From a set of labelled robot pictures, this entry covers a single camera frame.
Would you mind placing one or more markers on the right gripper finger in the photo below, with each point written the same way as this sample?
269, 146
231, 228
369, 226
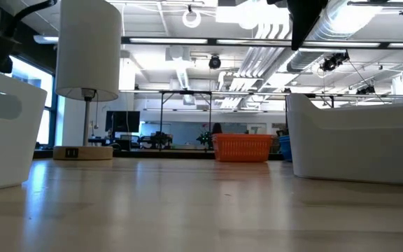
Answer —
303, 21

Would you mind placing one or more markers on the black ceiling camera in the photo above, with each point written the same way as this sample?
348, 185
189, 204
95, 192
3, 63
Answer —
215, 62

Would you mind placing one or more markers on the orange plastic basket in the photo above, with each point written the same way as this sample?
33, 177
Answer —
241, 148

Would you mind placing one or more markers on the long ceiling light bar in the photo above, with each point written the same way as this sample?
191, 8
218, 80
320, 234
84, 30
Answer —
168, 41

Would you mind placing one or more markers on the green potted plant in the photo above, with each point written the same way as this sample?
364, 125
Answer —
205, 139

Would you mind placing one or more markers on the silver ventilation duct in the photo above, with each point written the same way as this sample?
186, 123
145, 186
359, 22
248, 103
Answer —
331, 28

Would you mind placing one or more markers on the black ceiling spotlight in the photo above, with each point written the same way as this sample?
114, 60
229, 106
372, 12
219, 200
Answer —
332, 62

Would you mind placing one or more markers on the black monitor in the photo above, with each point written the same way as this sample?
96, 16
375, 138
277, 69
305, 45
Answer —
122, 121

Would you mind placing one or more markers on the person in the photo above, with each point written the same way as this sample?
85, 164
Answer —
217, 128

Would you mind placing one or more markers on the black aluminium table frame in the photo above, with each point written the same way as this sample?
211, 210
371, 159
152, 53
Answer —
152, 154

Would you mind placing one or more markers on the white cylindrical bin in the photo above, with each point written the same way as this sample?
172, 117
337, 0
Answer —
87, 52

